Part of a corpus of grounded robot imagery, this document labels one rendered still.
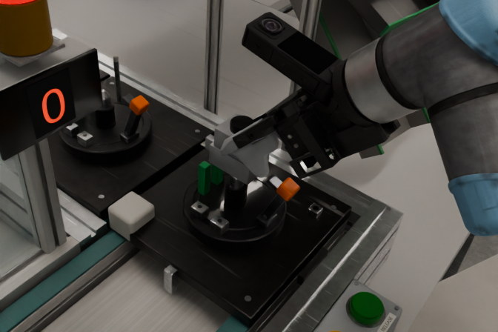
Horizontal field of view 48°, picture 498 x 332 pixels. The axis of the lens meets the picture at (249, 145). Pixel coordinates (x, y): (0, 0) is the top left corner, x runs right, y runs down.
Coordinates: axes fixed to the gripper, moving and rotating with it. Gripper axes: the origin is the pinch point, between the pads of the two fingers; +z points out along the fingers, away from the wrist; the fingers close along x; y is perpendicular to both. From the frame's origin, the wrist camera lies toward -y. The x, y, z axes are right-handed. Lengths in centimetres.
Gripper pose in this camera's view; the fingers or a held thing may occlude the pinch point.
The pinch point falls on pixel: (238, 134)
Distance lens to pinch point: 69.3
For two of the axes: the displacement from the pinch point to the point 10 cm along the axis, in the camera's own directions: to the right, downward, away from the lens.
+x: 6.0, -4.7, 6.5
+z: -5.8, 2.9, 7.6
